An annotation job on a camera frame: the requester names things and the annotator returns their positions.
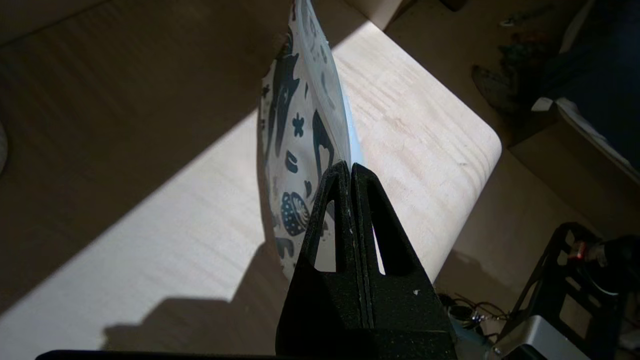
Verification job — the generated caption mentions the dark blue fabric bundle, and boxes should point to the dark blue fabric bundle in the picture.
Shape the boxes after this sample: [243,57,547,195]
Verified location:
[540,0,640,171]

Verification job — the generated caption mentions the black adapter cable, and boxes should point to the black adapter cable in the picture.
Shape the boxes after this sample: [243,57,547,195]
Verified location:
[439,294,510,326]

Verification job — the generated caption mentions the white floral zip pouch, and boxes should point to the white floral zip pouch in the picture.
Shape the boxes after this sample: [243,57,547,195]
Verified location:
[257,0,363,281]

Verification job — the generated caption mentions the grey black robot base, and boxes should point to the grey black robot base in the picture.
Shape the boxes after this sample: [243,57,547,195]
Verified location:
[492,222,640,360]

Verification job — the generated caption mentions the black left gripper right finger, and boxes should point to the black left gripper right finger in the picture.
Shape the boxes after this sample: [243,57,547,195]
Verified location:
[352,163,458,357]

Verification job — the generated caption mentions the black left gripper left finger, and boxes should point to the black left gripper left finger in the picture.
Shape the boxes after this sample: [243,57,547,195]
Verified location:
[276,160,373,353]

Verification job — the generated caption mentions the beige wooden desk with hutch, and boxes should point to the beige wooden desk with hutch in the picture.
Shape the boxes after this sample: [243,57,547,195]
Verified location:
[0,0,502,360]

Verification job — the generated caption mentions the dark worn shoe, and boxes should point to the dark worn shoe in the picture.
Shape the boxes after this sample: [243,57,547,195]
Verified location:
[471,45,543,118]

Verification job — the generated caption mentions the beige box with white rim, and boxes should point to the beige box with white rim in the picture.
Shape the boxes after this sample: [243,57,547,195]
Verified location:
[510,96,640,238]

